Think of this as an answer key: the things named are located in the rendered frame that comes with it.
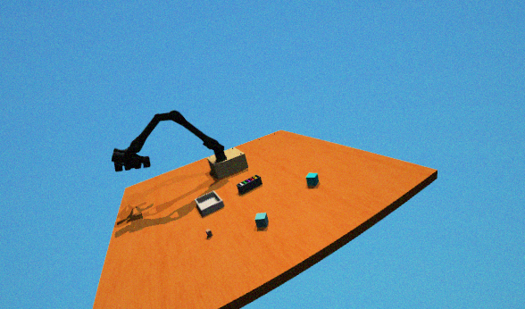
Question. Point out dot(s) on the small cyan cube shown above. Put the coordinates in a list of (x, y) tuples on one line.
[(312, 179)]

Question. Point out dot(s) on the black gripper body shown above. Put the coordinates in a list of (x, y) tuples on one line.
[(118, 166)]

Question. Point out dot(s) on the teal cube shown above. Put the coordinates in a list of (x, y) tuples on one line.
[(261, 220)]

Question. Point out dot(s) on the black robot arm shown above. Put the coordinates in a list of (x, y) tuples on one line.
[(129, 154)]

